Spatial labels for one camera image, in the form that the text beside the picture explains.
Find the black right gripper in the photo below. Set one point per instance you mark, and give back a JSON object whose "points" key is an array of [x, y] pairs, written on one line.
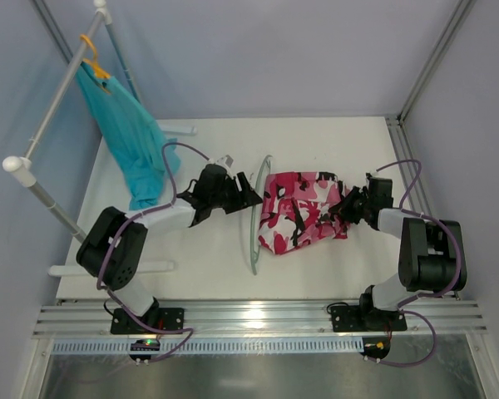
{"points": [[358, 202]]}

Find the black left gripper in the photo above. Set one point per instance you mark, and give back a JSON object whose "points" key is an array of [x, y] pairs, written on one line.
{"points": [[233, 193]]}

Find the pink camouflage trousers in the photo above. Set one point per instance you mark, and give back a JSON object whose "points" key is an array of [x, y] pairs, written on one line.
{"points": [[296, 210]]}

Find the clear green hanger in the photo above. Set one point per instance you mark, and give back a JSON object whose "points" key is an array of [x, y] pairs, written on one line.
{"points": [[249, 220]]}

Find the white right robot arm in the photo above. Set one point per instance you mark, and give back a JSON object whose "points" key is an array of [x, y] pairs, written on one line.
{"points": [[431, 260]]}

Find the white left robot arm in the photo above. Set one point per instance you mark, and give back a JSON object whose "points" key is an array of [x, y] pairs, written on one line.
{"points": [[112, 250]]}

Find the orange plastic hanger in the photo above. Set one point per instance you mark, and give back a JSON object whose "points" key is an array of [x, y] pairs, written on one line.
{"points": [[93, 61]]}

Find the turquoise t-shirt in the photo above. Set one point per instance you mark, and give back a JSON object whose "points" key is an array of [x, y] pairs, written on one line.
{"points": [[132, 135]]}

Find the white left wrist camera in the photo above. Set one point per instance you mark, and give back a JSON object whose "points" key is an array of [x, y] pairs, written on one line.
{"points": [[225, 161]]}

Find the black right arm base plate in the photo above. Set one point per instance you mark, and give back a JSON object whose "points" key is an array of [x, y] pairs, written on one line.
{"points": [[356, 319]]}

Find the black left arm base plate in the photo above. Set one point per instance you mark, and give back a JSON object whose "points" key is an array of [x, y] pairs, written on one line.
{"points": [[165, 319]]}

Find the grey slotted cable duct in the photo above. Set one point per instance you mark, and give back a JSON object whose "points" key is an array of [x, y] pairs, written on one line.
{"points": [[208, 345]]}

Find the aluminium frame rail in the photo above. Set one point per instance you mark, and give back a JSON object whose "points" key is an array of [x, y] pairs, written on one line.
{"points": [[268, 318]]}

